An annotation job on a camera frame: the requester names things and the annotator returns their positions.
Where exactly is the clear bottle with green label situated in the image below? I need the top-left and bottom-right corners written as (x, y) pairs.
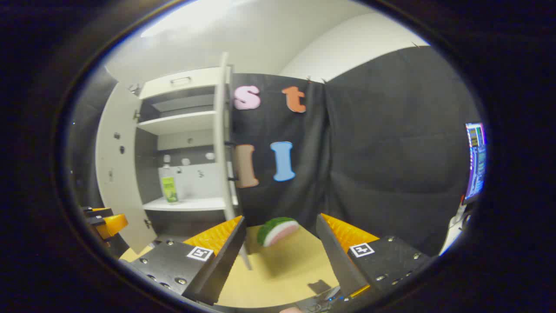
top-left (159, 164), bottom-right (179, 203)

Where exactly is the grey white cabinet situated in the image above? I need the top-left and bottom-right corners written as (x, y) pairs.
top-left (134, 67), bottom-right (240, 239)

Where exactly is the white cabinet door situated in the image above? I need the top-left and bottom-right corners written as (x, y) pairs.
top-left (95, 82), bottom-right (158, 255)
top-left (212, 52), bottom-right (253, 271)

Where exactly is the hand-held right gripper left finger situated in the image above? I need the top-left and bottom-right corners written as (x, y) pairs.
top-left (130, 215), bottom-right (247, 306)

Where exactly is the white cabinet shelf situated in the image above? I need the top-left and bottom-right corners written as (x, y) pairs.
top-left (137, 111), bottom-right (218, 136)

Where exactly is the computer monitor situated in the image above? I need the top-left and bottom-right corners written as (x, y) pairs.
top-left (462, 122), bottom-right (487, 205)

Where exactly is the black right door handle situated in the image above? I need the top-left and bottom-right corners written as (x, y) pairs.
top-left (224, 140), bottom-right (240, 182)

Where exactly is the white stand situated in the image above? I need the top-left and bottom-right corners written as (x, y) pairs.
top-left (439, 203), bottom-right (472, 255)

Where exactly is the white cabinet drawer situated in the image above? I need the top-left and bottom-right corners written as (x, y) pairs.
top-left (139, 67), bottom-right (226, 100)

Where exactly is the black backdrop cloth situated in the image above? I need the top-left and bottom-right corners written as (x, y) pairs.
top-left (69, 46), bottom-right (483, 258)

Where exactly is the watermelon slice coaster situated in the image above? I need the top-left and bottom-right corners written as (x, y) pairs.
top-left (256, 217), bottom-right (300, 247)

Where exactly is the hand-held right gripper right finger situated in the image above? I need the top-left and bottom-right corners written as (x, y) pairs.
top-left (316, 213), bottom-right (430, 300)

